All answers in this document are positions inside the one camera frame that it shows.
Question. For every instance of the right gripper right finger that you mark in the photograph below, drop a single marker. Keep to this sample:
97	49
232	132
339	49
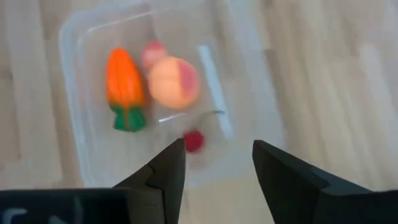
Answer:
286	193

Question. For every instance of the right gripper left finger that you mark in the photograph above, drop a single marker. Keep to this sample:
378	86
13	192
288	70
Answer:
164	180

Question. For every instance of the red toy cherry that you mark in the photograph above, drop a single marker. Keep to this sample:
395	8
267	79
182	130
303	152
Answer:
193	141

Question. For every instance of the toy peach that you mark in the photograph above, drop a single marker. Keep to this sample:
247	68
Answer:
171	84

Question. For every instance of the orange toy carrot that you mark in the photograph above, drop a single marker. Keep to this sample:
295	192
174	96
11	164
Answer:
124	81

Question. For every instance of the clear plastic tupperware container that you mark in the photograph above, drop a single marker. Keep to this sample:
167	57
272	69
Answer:
102	155

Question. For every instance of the small pink toy fruit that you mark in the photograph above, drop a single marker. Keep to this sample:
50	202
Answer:
153	53

